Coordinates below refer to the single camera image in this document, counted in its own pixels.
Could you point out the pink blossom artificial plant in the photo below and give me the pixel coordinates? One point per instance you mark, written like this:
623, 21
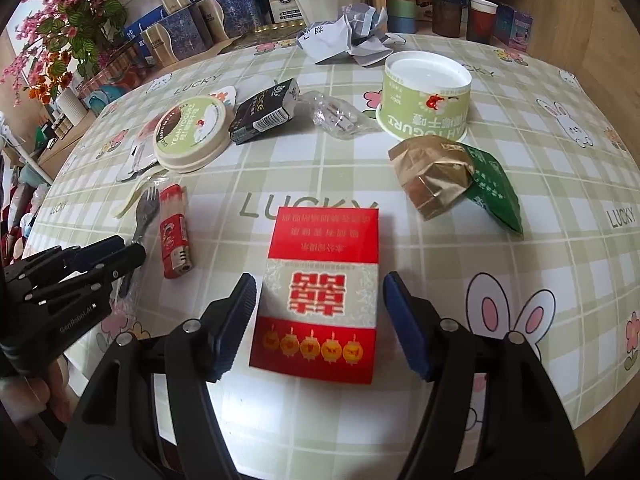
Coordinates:
60, 15

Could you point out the red cigarette pack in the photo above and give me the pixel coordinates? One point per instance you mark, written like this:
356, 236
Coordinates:
325, 240

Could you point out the clear plastic wrapper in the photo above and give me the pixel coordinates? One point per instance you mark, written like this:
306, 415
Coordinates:
335, 115

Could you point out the dark brown glass cup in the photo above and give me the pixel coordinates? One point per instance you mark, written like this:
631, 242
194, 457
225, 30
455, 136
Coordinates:
445, 17

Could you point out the red paper cup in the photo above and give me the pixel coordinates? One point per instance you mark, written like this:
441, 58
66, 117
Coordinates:
482, 22

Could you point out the low wooden cabinet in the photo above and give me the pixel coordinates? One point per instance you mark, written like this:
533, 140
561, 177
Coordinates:
60, 155

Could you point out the green paper yogurt cup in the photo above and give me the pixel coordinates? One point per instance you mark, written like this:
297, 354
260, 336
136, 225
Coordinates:
425, 105

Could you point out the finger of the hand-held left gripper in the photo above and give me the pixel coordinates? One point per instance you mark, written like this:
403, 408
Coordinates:
75, 257
100, 275

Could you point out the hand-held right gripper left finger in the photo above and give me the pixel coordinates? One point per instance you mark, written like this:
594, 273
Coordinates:
235, 330

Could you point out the white paper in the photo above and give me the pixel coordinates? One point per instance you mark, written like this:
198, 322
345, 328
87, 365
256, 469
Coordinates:
340, 35

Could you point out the small purple box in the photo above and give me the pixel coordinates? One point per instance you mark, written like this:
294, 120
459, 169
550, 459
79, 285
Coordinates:
517, 30

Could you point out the red lighter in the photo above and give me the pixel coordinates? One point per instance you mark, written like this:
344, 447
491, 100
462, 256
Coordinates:
175, 240

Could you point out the dark plastic fork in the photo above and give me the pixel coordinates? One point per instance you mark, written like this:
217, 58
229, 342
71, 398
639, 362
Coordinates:
145, 215

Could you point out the round yogurt cup lid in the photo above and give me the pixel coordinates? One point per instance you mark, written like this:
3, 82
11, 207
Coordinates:
192, 132

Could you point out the white flower print pouch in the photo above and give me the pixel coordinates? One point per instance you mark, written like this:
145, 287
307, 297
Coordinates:
131, 157

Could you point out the person's left hand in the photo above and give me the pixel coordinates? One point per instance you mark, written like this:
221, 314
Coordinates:
30, 397

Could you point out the row of small brown bottles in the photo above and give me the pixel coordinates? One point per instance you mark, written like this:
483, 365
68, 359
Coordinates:
62, 125

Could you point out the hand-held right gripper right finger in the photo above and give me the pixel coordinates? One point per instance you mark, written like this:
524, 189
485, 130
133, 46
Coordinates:
407, 330

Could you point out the folding table with checked cloth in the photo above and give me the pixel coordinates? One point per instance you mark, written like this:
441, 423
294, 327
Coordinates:
350, 170

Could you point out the orange flowers in white vase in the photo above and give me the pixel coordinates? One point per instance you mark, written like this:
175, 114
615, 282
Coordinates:
70, 105

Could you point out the black cigarette pack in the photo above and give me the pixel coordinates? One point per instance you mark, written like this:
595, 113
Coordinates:
265, 110

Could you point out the gold decorative tray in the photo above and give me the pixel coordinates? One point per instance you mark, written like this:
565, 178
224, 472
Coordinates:
280, 27

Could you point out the striped planter with purple flowers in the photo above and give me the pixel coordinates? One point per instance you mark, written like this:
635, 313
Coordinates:
110, 80

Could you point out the pile of red bouquets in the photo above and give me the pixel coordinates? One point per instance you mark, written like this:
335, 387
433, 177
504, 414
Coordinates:
12, 200

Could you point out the gold wrapper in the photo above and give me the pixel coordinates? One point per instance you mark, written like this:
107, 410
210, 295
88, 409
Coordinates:
430, 175

